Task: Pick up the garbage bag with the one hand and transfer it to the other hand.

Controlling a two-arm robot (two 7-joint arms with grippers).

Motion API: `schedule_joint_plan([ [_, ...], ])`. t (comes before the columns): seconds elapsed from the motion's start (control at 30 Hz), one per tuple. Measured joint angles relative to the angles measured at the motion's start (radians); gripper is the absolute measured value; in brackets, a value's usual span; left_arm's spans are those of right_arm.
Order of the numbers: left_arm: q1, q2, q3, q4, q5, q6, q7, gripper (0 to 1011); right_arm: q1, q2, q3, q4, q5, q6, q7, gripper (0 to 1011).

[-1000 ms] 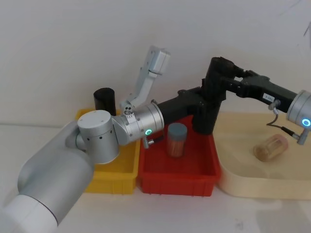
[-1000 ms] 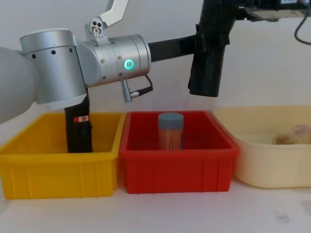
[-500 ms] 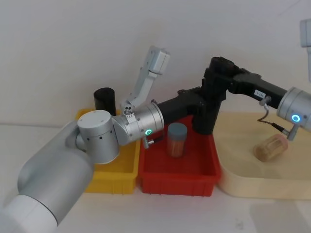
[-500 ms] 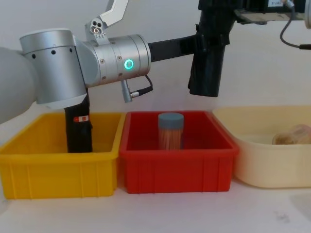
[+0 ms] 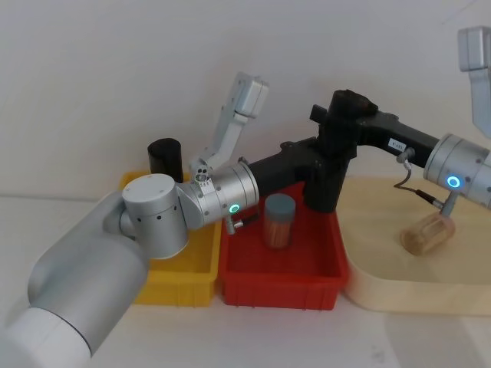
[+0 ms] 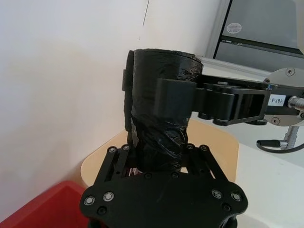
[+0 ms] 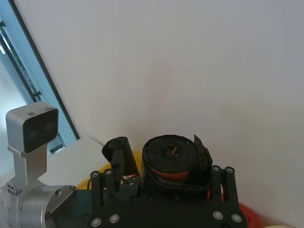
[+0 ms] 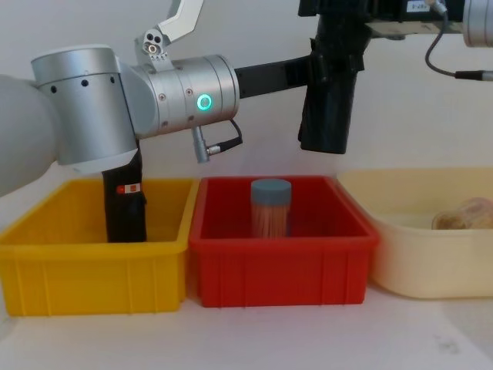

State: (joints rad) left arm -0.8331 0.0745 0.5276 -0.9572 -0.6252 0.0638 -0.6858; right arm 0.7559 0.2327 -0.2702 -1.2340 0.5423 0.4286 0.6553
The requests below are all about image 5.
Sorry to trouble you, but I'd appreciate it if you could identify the yellow plastic bin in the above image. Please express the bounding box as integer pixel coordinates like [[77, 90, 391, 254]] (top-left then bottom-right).
[[118, 170, 224, 307]]

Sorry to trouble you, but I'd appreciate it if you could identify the black cylindrical jar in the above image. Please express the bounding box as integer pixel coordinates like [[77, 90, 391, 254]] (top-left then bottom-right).
[[147, 136, 185, 184]]

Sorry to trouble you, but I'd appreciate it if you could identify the clear jar without lid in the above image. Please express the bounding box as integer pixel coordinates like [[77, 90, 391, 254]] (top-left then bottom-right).
[[399, 212, 457, 258]]

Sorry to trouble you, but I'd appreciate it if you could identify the cream shallow tray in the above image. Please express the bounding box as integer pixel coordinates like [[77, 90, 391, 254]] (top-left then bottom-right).
[[338, 175, 491, 317]]

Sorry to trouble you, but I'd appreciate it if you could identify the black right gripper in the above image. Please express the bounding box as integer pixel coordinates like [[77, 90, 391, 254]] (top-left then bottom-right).
[[309, 103, 440, 167]]

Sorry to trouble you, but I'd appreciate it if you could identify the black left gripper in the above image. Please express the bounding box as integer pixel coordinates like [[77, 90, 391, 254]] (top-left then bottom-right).
[[248, 136, 344, 214]]

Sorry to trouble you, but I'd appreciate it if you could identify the short dark gripper cable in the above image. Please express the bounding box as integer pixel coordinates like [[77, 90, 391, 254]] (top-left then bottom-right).
[[225, 215, 259, 235]]

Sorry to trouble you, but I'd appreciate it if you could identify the red plastic bin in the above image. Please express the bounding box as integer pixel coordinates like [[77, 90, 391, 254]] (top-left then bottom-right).
[[216, 182, 348, 312]]

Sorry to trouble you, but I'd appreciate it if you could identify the clear jar with grey lid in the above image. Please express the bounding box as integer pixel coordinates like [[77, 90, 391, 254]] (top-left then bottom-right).
[[262, 193, 297, 251]]

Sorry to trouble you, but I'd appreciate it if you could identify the thin grey gripper cable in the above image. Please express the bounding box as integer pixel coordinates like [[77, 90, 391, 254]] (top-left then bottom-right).
[[393, 146, 446, 207]]

